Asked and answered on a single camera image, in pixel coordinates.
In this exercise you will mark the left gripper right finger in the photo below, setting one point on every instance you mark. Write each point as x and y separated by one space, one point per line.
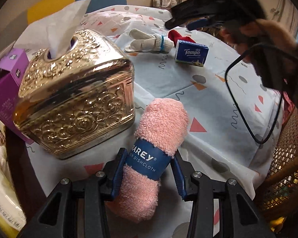
185 176

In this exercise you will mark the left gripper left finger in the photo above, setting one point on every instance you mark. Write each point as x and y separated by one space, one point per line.
112 180

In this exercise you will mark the pink dishcloth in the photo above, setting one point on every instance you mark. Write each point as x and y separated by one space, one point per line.
162 129

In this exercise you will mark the red Christmas sock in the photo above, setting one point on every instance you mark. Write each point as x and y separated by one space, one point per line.
176 38

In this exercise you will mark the white socks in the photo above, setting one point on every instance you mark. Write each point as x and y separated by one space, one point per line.
143 42

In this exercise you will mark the white packaged towel roll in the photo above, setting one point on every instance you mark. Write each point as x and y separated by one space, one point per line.
10 208

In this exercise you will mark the patterned plastic tablecloth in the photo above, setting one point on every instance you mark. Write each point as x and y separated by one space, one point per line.
217 142

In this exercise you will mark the gold embossed tissue box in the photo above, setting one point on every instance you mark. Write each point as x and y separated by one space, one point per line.
78 100

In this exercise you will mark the blue Tempo tissue pack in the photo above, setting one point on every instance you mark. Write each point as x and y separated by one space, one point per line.
191 53

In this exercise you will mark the rattan chair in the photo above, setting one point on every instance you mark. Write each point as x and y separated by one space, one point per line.
277 196

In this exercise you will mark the purple tissue box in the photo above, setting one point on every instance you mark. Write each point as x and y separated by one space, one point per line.
12 68

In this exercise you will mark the boxes on desk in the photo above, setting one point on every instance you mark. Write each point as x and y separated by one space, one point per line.
164 3

